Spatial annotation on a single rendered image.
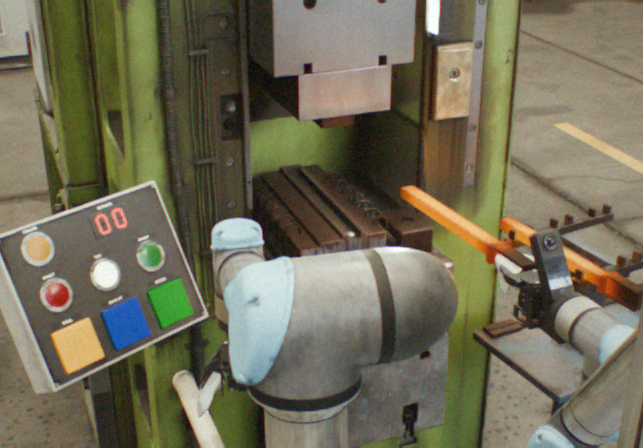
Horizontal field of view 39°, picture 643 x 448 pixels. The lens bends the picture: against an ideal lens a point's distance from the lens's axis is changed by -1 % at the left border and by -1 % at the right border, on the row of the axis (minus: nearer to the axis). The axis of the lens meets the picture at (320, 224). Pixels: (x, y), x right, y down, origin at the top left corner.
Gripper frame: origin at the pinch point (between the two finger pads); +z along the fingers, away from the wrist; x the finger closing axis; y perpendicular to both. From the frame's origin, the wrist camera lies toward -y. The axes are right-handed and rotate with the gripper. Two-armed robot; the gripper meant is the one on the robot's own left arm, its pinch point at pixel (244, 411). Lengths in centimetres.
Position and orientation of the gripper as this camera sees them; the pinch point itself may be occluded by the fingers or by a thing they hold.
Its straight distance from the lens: 156.3
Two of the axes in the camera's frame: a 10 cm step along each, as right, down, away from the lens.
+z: 0.0, 9.0, 4.3
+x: 9.9, -0.5, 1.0
